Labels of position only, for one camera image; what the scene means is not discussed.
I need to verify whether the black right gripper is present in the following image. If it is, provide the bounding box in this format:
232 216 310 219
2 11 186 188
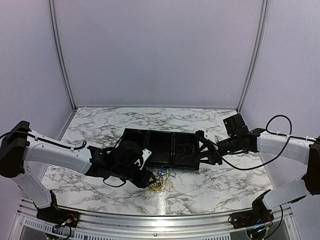
194 135 240 166

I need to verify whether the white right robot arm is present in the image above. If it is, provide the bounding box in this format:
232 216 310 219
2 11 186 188
195 128 320 224

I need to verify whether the aluminium right corner post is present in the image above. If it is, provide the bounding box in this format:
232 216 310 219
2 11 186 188
236 0 270 113

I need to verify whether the black right storage bin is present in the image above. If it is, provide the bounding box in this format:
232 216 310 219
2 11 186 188
171 132 200 171

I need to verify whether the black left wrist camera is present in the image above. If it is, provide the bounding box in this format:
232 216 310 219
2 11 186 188
134 148 152 170

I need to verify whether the aluminium left corner post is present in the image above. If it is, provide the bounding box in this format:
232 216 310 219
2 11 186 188
47 0 77 111

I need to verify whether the black storage bin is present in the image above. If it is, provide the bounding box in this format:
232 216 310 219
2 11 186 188
120 128 147 167
171 132 200 171

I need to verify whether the aluminium front table rail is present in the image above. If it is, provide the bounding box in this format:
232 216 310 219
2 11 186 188
8 198 301 240

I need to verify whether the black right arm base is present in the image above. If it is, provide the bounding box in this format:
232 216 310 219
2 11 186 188
228 189 274 229

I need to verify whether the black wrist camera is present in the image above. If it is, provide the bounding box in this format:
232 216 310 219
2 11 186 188
134 148 152 170
223 113 249 137

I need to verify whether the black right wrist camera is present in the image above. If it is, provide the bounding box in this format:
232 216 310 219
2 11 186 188
223 113 249 137

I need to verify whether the yellow cable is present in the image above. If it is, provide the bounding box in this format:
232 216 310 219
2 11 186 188
147 168 176 193

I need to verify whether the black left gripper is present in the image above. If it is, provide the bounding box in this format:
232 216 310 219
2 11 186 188
113 165 157 189

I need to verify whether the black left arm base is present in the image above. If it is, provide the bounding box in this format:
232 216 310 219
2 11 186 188
34 190 80 228

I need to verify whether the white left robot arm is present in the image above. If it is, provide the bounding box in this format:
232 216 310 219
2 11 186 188
0 121 156 223

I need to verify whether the aluminium corner post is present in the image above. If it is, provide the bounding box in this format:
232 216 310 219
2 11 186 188
236 0 270 113
47 0 77 111

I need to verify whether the black left storage bin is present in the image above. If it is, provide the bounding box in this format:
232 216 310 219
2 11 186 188
120 128 147 167

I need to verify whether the grey cable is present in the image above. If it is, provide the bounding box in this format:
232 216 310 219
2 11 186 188
174 143 198 162

